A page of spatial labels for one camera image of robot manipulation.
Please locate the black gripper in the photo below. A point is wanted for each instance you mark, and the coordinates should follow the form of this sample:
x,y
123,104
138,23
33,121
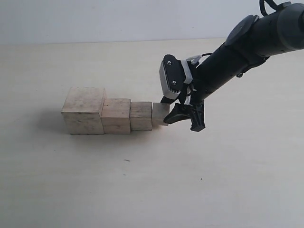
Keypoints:
x,y
191,105

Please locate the smallest wooden cube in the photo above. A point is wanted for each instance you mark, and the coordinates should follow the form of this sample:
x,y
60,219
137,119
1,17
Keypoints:
x,y
159,112

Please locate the third largest wooden cube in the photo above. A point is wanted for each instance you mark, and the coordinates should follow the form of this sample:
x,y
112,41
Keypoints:
x,y
141,116

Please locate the second largest wooden cube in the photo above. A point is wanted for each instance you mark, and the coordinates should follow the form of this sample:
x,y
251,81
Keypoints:
x,y
115,116

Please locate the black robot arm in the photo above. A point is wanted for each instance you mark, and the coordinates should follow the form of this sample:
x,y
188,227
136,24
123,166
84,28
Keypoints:
x,y
278,30

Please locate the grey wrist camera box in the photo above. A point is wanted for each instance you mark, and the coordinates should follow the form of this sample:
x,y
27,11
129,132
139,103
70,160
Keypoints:
x,y
174,75

